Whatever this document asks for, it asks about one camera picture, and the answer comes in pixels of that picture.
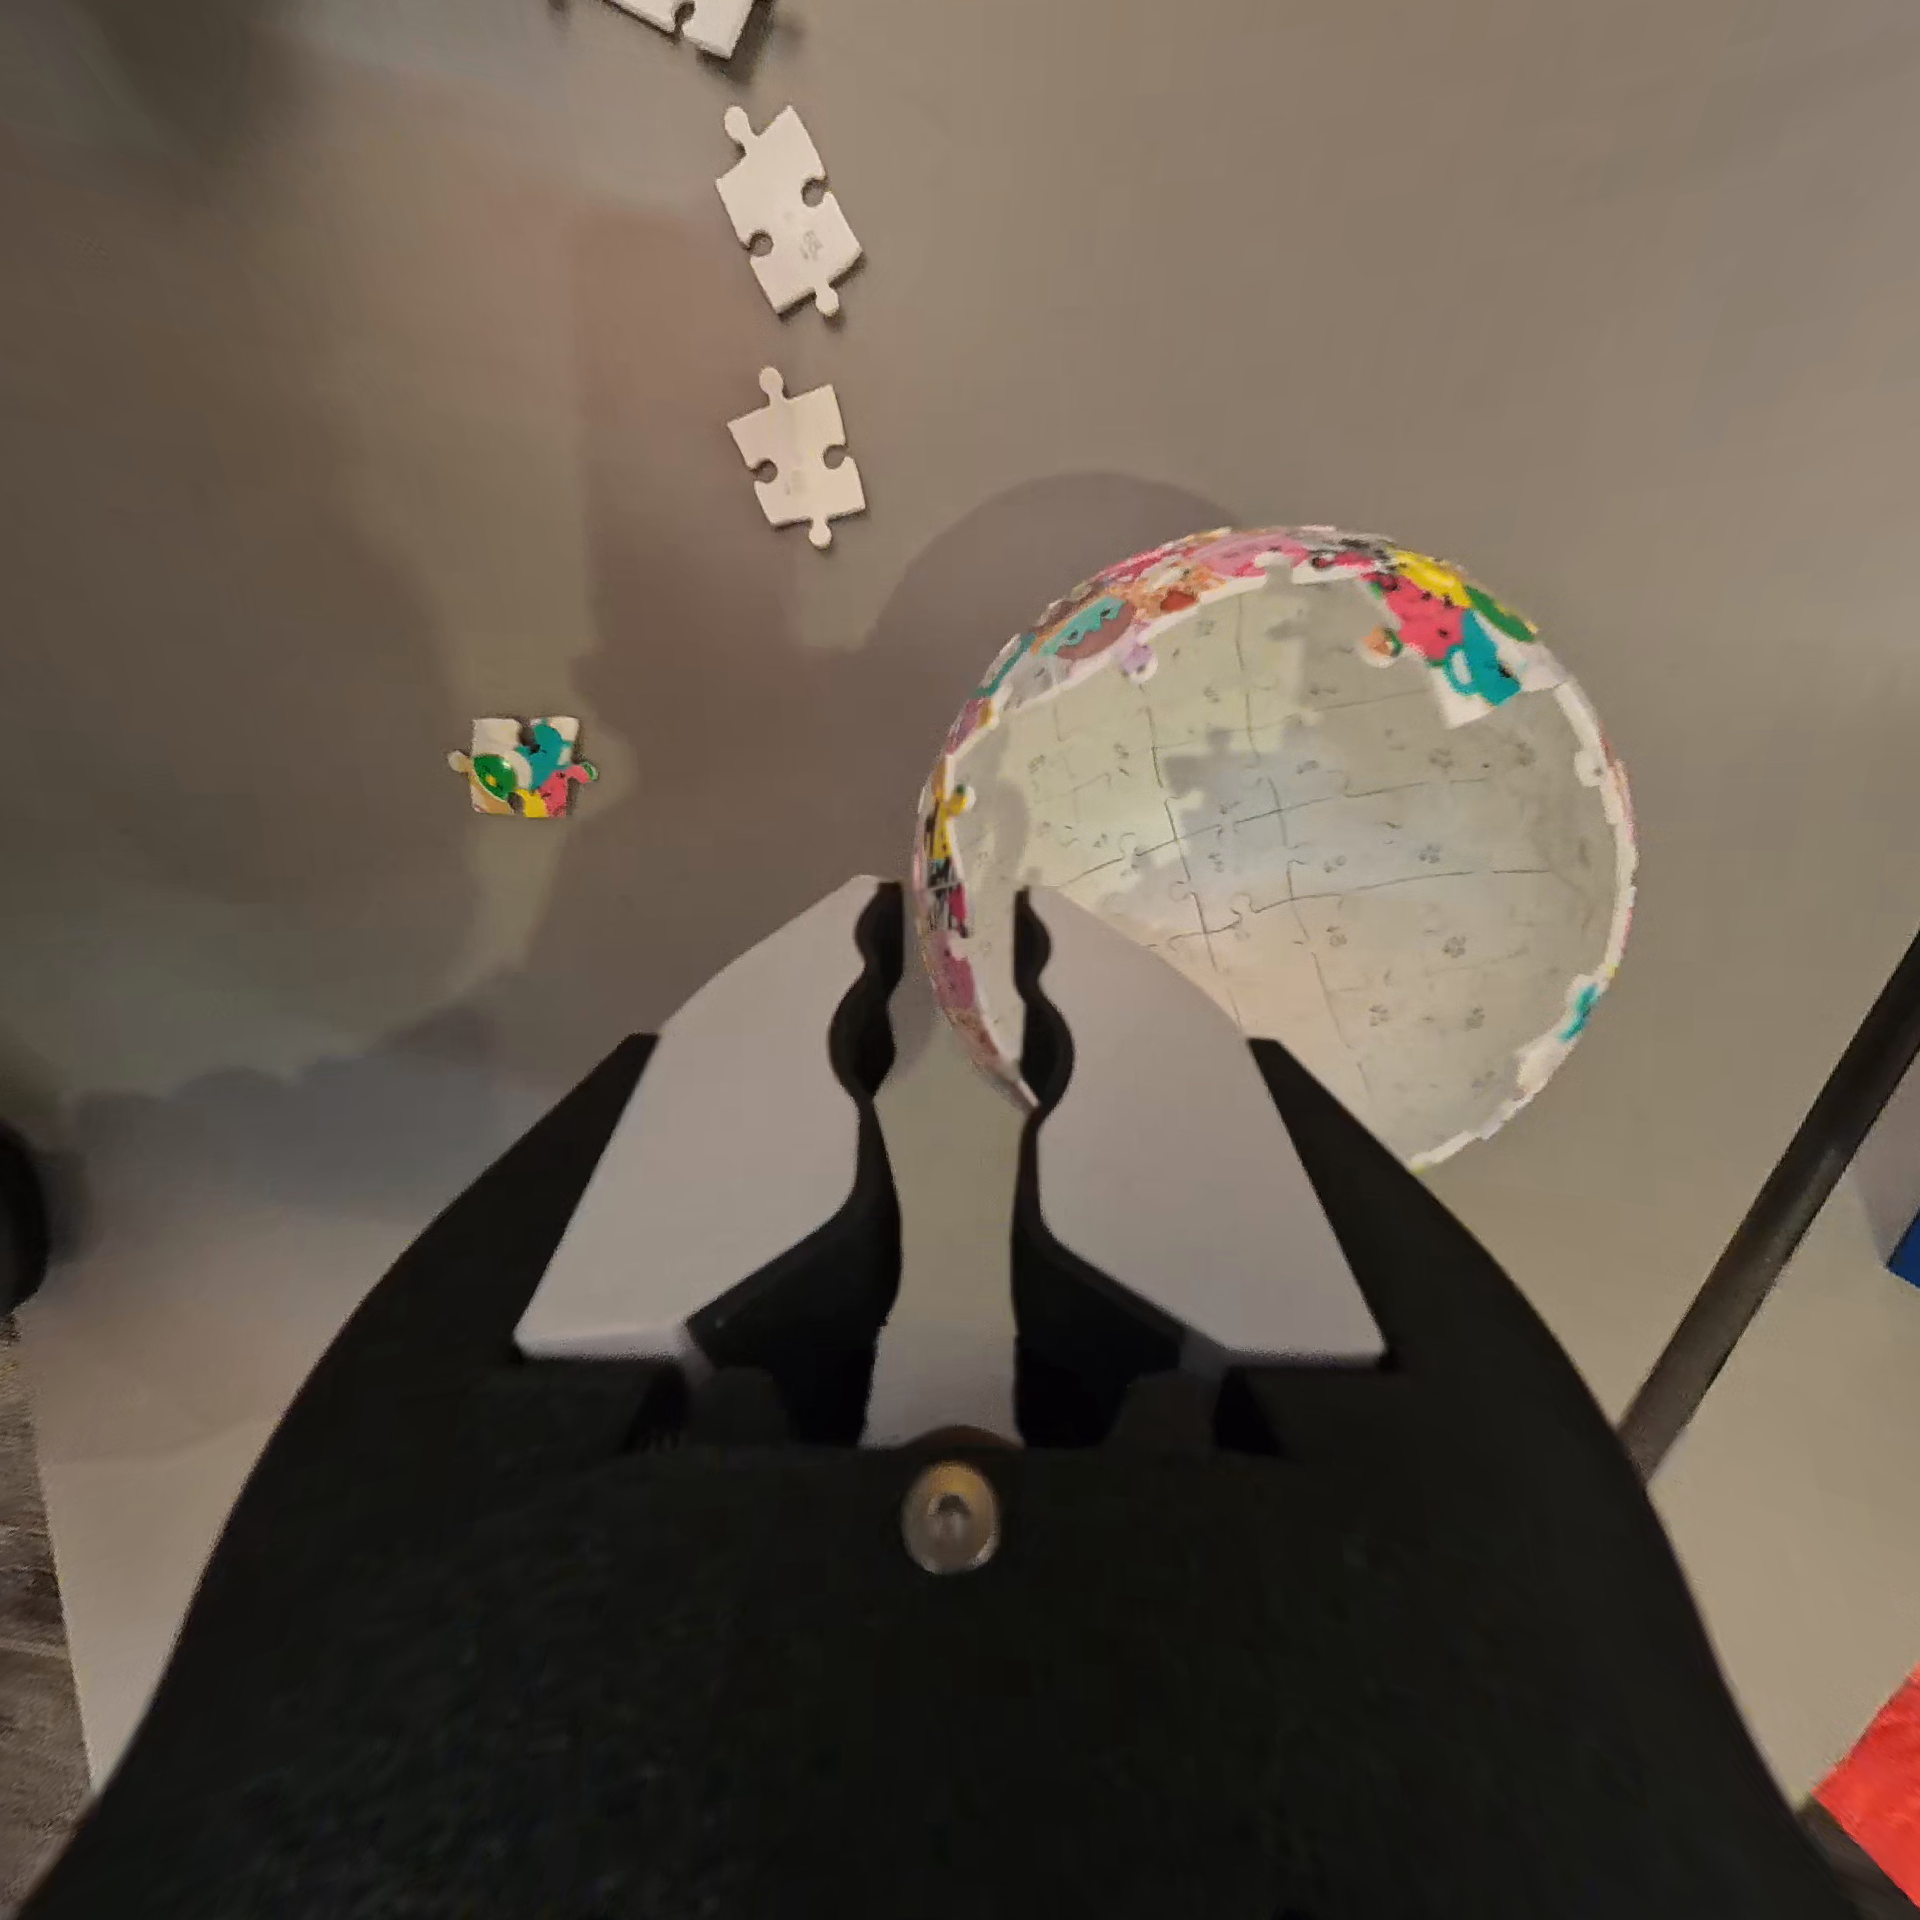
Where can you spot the white double jigsaw piece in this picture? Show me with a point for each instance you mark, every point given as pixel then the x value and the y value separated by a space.
pixel 705 18

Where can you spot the red cloth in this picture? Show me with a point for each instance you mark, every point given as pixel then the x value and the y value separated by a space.
pixel 1881 1786

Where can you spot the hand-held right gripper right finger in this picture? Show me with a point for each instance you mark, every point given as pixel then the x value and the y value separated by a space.
pixel 1201 1201

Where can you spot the black ball stand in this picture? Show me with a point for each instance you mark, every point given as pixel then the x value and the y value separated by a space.
pixel 19 1215

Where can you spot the colourful puzzle ball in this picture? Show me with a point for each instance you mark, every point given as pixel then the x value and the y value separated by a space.
pixel 1319 868

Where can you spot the blue teal box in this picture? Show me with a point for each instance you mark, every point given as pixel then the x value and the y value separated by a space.
pixel 1908 1254

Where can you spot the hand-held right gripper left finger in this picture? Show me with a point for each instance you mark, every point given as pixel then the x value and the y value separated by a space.
pixel 690 1184

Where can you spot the teal green print jigsaw piece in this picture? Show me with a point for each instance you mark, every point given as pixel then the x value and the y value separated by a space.
pixel 524 768

